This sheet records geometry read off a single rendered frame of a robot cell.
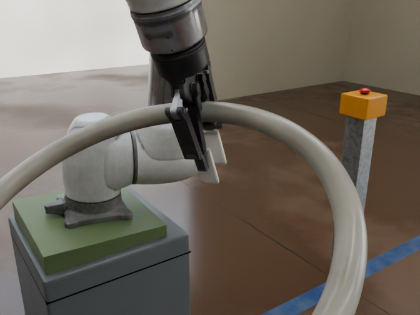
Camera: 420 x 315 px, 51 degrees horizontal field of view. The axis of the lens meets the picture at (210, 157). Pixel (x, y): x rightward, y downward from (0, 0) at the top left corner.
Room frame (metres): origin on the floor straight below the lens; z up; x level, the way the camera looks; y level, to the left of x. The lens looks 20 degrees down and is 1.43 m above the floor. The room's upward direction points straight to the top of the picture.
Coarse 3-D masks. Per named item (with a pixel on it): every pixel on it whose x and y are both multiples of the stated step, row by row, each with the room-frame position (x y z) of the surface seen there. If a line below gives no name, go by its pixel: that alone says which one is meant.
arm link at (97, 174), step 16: (96, 112) 1.17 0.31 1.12; (80, 128) 1.08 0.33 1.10; (96, 144) 1.07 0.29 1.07; (112, 144) 1.09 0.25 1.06; (128, 144) 1.11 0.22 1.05; (64, 160) 1.08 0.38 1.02; (80, 160) 1.06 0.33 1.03; (96, 160) 1.06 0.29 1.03; (112, 160) 1.08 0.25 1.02; (128, 160) 1.09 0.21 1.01; (64, 176) 1.09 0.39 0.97; (80, 176) 1.06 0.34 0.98; (96, 176) 1.06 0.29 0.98; (112, 176) 1.08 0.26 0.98; (128, 176) 1.09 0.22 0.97; (64, 192) 1.11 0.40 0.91; (80, 192) 1.06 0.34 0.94; (96, 192) 1.06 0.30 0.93; (112, 192) 1.09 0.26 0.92
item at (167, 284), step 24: (24, 240) 1.05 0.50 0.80; (168, 240) 1.05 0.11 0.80; (24, 264) 1.05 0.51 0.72; (96, 264) 0.94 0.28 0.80; (120, 264) 0.97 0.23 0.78; (144, 264) 1.01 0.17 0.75; (168, 264) 1.05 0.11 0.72; (24, 288) 1.11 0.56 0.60; (48, 288) 0.87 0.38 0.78; (72, 288) 0.90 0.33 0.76; (96, 288) 0.93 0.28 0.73; (120, 288) 0.96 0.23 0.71; (144, 288) 1.00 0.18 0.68; (168, 288) 1.04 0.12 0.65; (48, 312) 0.87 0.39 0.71; (72, 312) 0.89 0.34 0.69; (96, 312) 0.93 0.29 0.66; (120, 312) 0.96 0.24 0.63; (144, 312) 1.00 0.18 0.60; (168, 312) 1.04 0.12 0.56
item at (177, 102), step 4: (176, 92) 0.59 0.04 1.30; (176, 96) 0.58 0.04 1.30; (176, 100) 0.58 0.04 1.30; (180, 100) 0.58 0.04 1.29; (172, 104) 0.57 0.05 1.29; (176, 104) 0.57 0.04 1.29; (180, 104) 0.58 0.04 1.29; (172, 108) 0.57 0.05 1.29; (176, 108) 0.57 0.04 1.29; (172, 112) 0.56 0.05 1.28; (172, 116) 0.57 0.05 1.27; (176, 116) 0.57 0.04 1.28
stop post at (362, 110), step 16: (352, 96) 1.58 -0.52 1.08; (368, 96) 1.56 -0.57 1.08; (384, 96) 1.58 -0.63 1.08; (352, 112) 1.57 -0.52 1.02; (368, 112) 1.53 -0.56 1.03; (384, 112) 1.59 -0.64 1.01; (352, 128) 1.59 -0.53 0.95; (368, 128) 1.57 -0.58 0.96; (352, 144) 1.58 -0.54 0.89; (368, 144) 1.58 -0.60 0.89; (352, 160) 1.58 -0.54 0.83; (368, 160) 1.59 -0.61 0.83; (352, 176) 1.57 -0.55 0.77; (368, 176) 1.60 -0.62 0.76
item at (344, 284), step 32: (96, 128) 0.63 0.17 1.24; (128, 128) 0.64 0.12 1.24; (256, 128) 0.57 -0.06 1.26; (288, 128) 0.53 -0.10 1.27; (32, 160) 0.58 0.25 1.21; (320, 160) 0.46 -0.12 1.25; (0, 192) 0.54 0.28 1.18; (352, 192) 0.41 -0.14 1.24; (352, 224) 0.37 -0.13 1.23; (352, 256) 0.33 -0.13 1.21; (352, 288) 0.31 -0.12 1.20
